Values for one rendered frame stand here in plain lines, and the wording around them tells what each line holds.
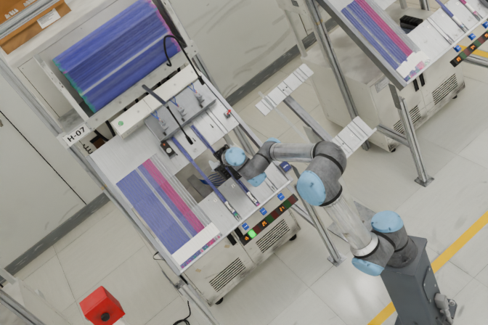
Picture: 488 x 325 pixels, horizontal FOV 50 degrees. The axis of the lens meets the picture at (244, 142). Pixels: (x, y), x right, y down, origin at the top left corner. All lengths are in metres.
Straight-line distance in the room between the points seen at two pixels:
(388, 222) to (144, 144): 1.19
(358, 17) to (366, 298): 1.47
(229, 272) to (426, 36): 1.68
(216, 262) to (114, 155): 0.85
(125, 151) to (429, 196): 1.72
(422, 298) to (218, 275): 1.15
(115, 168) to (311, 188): 1.10
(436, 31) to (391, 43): 0.27
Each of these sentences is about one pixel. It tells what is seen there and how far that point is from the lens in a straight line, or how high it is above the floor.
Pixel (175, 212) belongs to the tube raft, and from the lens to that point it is 2.47.
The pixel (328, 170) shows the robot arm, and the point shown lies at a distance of 1.83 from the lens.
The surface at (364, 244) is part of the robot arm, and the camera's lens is 2.02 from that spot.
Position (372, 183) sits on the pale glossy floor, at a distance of 3.35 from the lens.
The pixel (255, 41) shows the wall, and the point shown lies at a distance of 4.52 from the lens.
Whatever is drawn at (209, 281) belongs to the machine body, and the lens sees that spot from 3.02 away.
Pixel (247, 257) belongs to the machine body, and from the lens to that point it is 3.07.
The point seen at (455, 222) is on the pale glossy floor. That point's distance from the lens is 3.06.
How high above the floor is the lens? 2.41
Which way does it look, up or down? 36 degrees down
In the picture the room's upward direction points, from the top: 30 degrees counter-clockwise
